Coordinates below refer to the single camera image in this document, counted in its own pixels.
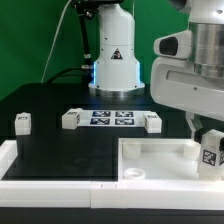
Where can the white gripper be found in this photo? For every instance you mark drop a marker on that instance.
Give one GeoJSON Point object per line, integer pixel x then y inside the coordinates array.
{"type": "Point", "coordinates": [175, 83]}

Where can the white square tabletop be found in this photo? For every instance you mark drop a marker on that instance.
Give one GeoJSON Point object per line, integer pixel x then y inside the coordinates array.
{"type": "Point", "coordinates": [161, 159]}

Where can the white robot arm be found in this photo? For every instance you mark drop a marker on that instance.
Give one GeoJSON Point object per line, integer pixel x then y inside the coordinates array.
{"type": "Point", "coordinates": [117, 72]}

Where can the white U-shaped obstacle fence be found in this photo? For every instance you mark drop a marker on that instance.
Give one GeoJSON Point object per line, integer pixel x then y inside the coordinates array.
{"type": "Point", "coordinates": [121, 194]}

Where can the white marker sheet with tags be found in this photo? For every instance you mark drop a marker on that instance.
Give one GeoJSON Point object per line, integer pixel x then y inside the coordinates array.
{"type": "Point", "coordinates": [114, 118]}

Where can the green backdrop curtain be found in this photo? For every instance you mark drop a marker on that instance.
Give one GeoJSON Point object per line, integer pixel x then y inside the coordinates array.
{"type": "Point", "coordinates": [39, 38]}

